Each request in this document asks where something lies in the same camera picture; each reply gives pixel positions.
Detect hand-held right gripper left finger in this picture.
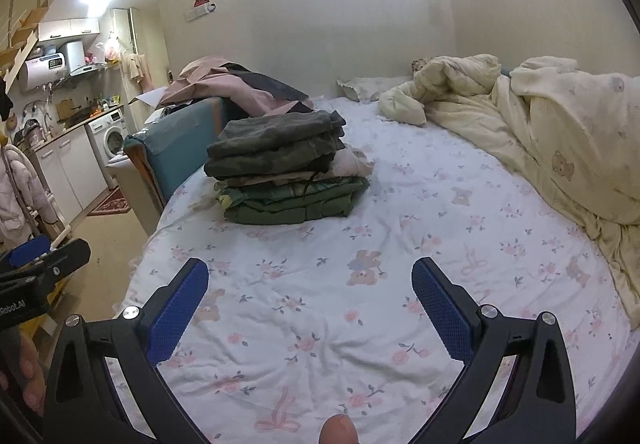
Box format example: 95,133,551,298
45,258,211,444

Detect camouflage pants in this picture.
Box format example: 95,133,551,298
204,110,347,181

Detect white water heater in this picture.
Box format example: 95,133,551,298
19,54,68,92

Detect white washing machine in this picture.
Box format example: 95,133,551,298
86,108,128,189

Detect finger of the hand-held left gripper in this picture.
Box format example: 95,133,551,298
0,235,52,271
20,238,92,282

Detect teal bed footboard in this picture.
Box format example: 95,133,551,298
124,96,226,215

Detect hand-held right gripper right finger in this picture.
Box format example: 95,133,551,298
410,256,591,444

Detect white frilled pillow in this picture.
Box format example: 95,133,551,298
336,76,416,104

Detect pink cloth pile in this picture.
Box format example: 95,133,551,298
157,54,316,117

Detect white floral bed sheet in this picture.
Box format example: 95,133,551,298
117,94,640,444

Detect pale pink padded jacket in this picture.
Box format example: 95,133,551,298
0,144,58,245

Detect white kitchen base cabinet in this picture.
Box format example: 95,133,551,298
30,126,108,225

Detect rice cooker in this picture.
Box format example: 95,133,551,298
22,121,48,149

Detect red patterned rug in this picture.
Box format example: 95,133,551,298
87,186,132,217

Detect person's left hand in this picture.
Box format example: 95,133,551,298
0,328,49,422

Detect white wall cabinet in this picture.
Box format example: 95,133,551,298
37,17,101,43

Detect pink plastic bag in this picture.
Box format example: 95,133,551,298
102,36,123,64

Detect wooden staircase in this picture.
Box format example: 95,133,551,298
0,6,51,74

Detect person's right hand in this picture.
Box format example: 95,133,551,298
320,415,360,444

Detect green patterned folded garment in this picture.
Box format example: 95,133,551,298
212,176,370,207

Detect dark grey garment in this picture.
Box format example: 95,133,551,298
227,64,311,105

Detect olive green folded garment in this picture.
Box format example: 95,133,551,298
222,194,368,225

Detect range hood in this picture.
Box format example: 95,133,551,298
65,40,108,77

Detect pink hanging towel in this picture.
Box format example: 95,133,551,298
122,52,156,94

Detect white low cabinet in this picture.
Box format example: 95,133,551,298
105,156,163,237

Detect cream bear print duvet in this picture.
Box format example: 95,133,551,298
378,54,640,319

